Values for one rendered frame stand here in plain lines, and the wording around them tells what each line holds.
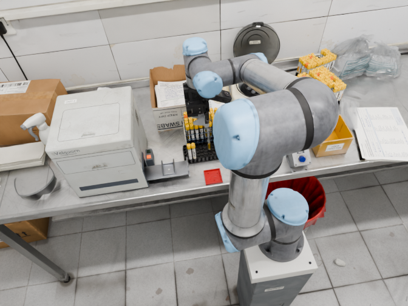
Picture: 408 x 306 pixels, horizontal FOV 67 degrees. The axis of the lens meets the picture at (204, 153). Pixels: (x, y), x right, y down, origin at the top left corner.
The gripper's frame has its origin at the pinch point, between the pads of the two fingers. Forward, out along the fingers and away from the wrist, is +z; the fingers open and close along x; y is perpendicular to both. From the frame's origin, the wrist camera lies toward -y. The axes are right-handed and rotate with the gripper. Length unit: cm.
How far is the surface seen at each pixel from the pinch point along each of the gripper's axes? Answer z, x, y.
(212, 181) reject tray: 17.5, 14.8, 1.0
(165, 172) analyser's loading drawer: 13.7, 9.5, 18.9
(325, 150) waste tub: 13.7, 11.3, -46.0
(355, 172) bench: 78, -15, -93
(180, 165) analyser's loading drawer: 13.7, 7.4, 12.8
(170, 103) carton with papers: 11.3, -27.4, 13.6
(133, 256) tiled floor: 105, 5, 53
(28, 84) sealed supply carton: 0, -41, 76
